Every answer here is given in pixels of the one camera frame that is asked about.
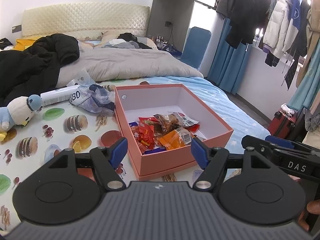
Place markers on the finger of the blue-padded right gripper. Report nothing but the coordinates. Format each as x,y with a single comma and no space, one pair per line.
280,142

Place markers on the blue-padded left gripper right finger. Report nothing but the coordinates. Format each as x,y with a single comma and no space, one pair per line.
212,161

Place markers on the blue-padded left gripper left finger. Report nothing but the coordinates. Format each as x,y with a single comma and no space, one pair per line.
105,161

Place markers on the blue pickled cabbage snack bag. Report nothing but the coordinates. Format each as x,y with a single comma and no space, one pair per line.
143,134

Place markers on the orange snack packet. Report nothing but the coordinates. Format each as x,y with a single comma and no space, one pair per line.
177,138

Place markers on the white red snack pouch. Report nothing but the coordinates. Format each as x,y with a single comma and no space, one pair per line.
184,120

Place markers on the red header tofu snack packet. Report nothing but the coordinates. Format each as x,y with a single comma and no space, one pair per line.
149,120

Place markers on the brown clear meat snack packet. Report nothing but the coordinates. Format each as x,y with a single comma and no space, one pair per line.
166,124

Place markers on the person's right hand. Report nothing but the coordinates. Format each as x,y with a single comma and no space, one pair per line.
312,207

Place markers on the red suitcase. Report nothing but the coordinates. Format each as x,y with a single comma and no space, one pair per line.
283,124

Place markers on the fruit print tablecloth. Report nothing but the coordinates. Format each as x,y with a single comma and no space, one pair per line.
27,148

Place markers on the pink cardboard box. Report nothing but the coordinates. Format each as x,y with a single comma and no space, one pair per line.
133,102

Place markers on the crumpled clear plastic bag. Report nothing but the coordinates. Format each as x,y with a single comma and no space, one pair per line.
91,96

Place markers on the white cylindrical tube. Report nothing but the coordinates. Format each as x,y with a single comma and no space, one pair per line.
58,95

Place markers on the blue curtain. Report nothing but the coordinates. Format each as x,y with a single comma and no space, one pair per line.
229,64

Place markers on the grey duvet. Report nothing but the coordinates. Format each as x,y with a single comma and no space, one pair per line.
104,64

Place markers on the white blue plush duck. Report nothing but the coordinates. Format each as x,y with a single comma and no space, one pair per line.
19,112

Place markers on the black puffer jacket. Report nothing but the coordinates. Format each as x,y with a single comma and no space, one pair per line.
36,69

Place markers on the blue chair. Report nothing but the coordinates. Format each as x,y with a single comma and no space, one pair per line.
195,47

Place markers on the clothes pile on bed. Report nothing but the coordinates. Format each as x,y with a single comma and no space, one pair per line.
125,40

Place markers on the hanging clothes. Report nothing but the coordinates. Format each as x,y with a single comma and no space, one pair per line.
285,24

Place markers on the cream quilted headboard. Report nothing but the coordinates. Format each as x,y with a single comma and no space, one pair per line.
86,21

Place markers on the yellow garment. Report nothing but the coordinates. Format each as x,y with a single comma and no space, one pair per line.
22,44

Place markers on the grey wardrobe cabinet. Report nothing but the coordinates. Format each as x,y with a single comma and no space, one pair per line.
171,19

